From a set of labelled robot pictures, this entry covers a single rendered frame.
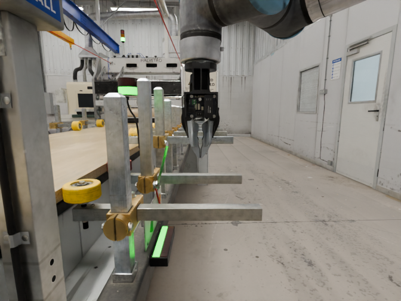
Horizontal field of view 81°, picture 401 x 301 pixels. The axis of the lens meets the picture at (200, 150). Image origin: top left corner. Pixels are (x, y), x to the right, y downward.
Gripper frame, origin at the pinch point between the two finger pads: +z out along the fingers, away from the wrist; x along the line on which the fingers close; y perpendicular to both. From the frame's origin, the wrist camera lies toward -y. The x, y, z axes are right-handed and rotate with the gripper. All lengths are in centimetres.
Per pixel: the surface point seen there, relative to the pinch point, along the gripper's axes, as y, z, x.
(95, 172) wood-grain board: -12.0, 8.5, -31.0
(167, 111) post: -65, -9, -15
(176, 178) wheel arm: -19.1, 12.3, -7.6
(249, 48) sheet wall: -909, -248, 207
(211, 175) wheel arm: -18.9, 11.4, 4.1
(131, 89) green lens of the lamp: -14.4, -15.9, -19.9
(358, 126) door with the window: -294, 14, 245
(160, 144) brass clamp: -37.3, 3.7, -15.5
